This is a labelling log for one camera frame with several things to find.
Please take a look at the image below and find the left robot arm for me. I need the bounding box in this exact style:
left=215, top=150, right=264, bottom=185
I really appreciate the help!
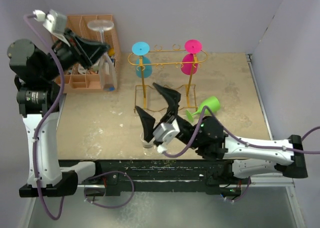
left=7, top=29, right=110, bottom=198

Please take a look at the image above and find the pink plastic wine glass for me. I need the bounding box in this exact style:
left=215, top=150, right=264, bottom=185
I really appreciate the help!
left=180, top=39, right=202, bottom=75

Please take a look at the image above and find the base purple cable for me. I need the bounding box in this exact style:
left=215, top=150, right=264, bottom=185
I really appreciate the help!
left=223, top=176, right=253, bottom=204
left=83, top=170, right=135, bottom=209

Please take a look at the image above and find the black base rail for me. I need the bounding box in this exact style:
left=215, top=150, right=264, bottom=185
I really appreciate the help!
left=82, top=159, right=251, bottom=197

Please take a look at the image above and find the peach plastic desk organizer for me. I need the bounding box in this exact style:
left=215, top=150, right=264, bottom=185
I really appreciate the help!
left=63, top=14, right=122, bottom=94

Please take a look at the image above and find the gold wire wine glass rack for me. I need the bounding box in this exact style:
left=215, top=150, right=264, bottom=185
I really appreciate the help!
left=127, top=44, right=209, bottom=113

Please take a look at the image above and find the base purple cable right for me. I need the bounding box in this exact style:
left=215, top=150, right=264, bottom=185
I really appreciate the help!
left=223, top=176, right=253, bottom=204

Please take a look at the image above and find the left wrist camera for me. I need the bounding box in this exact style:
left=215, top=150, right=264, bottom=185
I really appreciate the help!
left=33, top=9, right=70, bottom=46

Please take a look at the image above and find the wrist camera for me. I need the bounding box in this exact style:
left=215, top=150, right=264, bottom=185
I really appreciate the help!
left=33, top=9, right=70, bottom=46
left=152, top=119, right=180, bottom=154

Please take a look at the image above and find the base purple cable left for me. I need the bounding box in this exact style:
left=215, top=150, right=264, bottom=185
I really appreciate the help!
left=83, top=170, right=135, bottom=209

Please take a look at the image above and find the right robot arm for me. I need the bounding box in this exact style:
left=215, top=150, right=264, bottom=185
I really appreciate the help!
left=134, top=83, right=308, bottom=184

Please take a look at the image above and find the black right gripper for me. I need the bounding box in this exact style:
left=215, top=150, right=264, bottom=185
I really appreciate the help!
left=135, top=82, right=200, bottom=149

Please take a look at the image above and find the clear wine glass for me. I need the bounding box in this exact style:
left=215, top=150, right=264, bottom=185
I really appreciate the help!
left=87, top=19, right=118, bottom=92
left=140, top=132, right=156, bottom=157

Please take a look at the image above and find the blue plastic wine glass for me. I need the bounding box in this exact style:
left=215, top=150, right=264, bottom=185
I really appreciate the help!
left=131, top=41, right=153, bottom=78

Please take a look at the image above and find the green plastic wine glass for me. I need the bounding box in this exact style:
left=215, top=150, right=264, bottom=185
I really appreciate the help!
left=185, top=95, right=221, bottom=123

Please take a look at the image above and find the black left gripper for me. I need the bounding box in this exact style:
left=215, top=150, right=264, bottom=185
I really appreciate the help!
left=40, top=27, right=110, bottom=81

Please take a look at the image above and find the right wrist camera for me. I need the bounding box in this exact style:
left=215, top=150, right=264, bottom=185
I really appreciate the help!
left=152, top=119, right=180, bottom=154

